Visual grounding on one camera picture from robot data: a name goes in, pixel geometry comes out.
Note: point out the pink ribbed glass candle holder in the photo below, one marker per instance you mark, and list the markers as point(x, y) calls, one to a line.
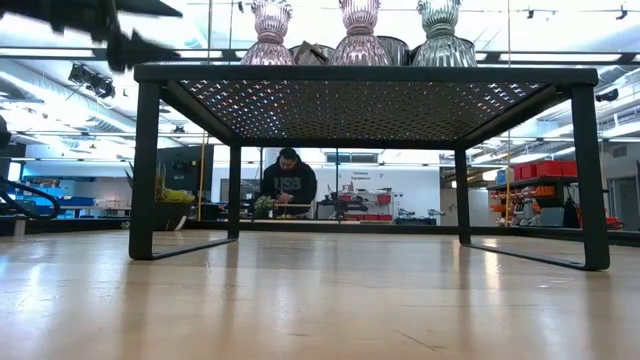
point(360, 50)
point(270, 50)

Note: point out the green ribbed glass candle holder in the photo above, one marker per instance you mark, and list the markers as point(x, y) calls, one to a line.
point(442, 52)

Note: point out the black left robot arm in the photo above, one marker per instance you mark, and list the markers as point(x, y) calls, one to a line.
point(50, 12)

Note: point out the black ceiling light fixture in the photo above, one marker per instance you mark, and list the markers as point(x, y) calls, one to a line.
point(92, 80)

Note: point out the black board panel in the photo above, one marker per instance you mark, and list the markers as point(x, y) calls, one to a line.
point(187, 175)

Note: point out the green plant in dark pot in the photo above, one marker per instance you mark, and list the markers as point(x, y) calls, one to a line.
point(170, 212)

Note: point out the blue storage bins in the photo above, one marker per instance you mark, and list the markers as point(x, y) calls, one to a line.
point(50, 200)

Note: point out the small potted plant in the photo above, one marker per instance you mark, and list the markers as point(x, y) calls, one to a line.
point(263, 205)

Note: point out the person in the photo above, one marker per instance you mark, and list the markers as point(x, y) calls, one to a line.
point(290, 180)

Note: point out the black perforated metal riser shelf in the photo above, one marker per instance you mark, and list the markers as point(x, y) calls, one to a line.
point(350, 110)

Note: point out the workbench with red boxes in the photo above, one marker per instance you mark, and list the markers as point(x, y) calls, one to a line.
point(384, 198)

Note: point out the metal storage rack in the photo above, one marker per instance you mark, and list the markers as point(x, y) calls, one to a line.
point(530, 200)

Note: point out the red storage bins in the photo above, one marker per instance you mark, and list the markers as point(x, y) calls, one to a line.
point(547, 169)

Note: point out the red crate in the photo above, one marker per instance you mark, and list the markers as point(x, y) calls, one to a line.
point(612, 221)

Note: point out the grey metal post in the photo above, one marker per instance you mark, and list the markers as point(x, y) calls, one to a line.
point(20, 227)

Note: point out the black aluminium table frame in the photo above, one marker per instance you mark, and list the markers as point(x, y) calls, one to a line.
point(350, 229)

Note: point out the black overhead frame bar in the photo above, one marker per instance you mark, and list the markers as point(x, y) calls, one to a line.
point(550, 56)

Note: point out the small black ceiling camera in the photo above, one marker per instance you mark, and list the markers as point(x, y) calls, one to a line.
point(606, 95)

